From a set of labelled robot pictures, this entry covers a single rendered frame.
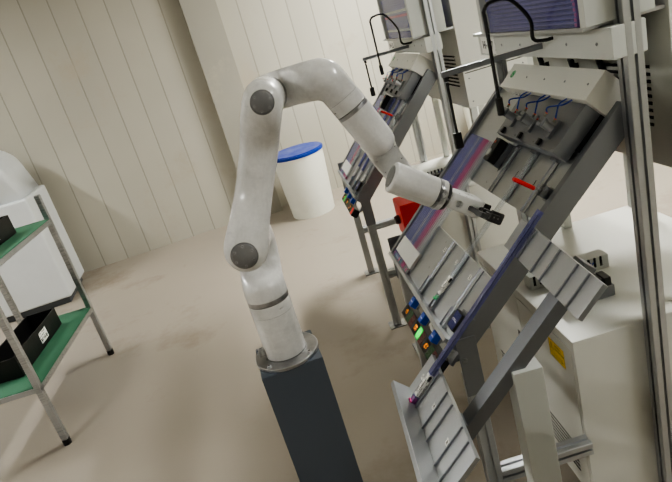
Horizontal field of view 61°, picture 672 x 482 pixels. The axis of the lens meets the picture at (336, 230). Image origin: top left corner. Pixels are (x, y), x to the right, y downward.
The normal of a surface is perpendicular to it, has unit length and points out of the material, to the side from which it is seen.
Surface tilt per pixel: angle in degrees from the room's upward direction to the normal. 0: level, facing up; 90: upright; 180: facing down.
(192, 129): 90
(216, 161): 90
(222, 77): 90
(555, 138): 43
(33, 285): 90
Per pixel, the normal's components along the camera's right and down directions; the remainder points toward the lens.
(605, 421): 0.13, 0.30
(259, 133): -0.04, 0.85
